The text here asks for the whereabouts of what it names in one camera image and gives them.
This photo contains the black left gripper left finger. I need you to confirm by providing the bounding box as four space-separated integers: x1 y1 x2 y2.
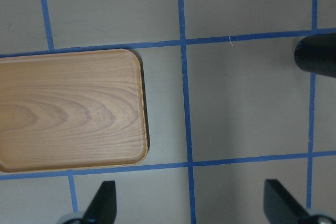
81 181 117 224

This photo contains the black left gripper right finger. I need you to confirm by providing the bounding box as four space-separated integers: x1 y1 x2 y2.
263 179 310 224

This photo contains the dark wine bottle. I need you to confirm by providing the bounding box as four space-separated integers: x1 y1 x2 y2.
294 33 335 78

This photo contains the wooden tray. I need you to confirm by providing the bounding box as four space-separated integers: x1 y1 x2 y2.
1 49 150 174

